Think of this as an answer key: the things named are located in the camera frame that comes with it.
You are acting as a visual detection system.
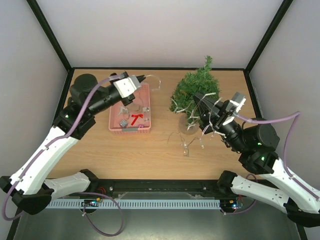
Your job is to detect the clear led string lights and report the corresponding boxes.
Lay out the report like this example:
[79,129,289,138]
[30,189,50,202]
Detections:
[144,73,226,158]

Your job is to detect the beige felt ornament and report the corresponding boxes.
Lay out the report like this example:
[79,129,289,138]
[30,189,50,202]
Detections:
[130,103,143,112]

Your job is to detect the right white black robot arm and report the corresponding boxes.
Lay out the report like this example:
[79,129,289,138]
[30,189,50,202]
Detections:
[193,92,320,228]

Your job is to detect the pink plastic basket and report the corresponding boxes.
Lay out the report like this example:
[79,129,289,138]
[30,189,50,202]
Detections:
[108,83,151,135]

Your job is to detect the small green christmas tree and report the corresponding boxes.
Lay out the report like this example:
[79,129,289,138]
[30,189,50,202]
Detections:
[168,55,222,136]

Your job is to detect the red ribbon bow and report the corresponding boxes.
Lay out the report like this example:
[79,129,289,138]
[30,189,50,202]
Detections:
[131,114,144,126]

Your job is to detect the black frame rail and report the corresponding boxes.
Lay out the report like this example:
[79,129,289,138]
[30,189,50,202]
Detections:
[63,179,236,199]

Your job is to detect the light blue cable duct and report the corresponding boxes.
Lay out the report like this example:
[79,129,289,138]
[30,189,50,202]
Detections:
[46,199,221,210]

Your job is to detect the silver reindeer ornament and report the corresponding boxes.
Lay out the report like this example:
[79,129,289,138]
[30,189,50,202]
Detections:
[116,106,130,119]

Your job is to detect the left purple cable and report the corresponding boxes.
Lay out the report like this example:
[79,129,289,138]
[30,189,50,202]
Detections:
[1,75,118,221]

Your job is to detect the purple cable loop front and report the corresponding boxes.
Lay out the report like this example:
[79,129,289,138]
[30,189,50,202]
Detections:
[81,191,126,237]

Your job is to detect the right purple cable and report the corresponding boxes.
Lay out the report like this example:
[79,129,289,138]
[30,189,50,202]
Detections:
[234,111,320,201]

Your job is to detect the silver gift box ornament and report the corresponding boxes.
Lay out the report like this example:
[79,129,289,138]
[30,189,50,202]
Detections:
[119,119,128,128]

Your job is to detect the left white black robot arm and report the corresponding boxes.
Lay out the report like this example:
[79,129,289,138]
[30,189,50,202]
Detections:
[0,72,146,215]

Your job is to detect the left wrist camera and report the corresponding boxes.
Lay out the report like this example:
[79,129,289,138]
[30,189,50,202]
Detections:
[113,76,141,99]

